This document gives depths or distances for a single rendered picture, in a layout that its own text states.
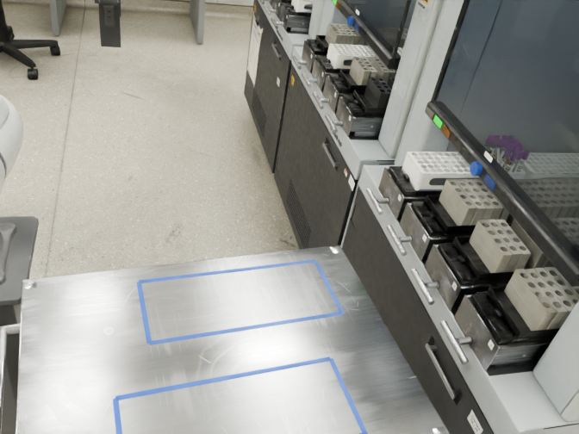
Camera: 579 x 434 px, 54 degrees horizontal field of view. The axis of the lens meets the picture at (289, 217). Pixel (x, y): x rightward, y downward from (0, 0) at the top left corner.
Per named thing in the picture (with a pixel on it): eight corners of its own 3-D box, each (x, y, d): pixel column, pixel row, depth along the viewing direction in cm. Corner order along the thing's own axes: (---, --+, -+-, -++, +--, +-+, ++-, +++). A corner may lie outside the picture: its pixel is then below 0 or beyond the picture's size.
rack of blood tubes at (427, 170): (498, 171, 154) (507, 151, 151) (517, 193, 147) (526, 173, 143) (399, 171, 147) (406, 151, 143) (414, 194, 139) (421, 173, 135)
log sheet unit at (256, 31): (246, 71, 317) (253, 6, 295) (255, 92, 296) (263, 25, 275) (242, 70, 316) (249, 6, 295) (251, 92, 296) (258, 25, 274)
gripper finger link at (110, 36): (119, 0, 85) (119, 2, 84) (121, 46, 89) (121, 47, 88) (98, -1, 84) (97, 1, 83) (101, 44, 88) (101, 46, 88)
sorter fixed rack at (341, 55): (401, 64, 207) (406, 47, 204) (412, 76, 200) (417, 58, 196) (325, 59, 200) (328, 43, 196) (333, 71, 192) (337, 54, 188)
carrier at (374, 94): (382, 112, 169) (388, 94, 165) (376, 112, 169) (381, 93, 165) (370, 94, 178) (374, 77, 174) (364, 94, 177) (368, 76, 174)
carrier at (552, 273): (573, 331, 106) (588, 309, 103) (564, 332, 106) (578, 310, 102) (539, 288, 115) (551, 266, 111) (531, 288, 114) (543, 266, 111)
